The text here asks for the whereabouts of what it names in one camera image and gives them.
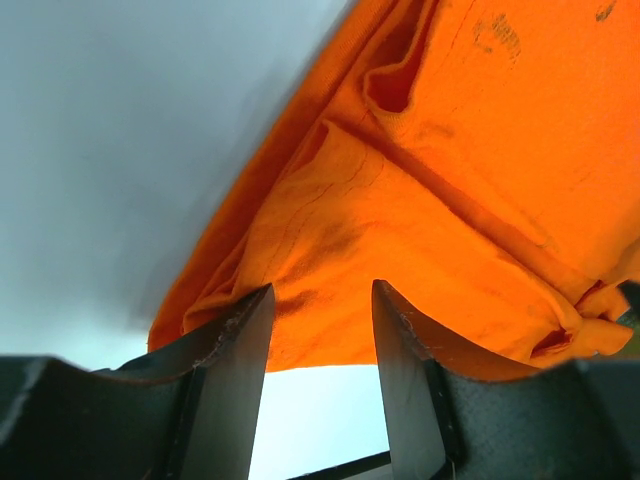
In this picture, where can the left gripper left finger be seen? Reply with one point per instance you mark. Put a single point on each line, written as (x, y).
(219, 372)

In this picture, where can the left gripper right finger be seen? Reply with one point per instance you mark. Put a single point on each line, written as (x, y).
(415, 356)

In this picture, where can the orange t shirt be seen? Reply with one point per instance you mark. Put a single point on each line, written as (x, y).
(481, 156)

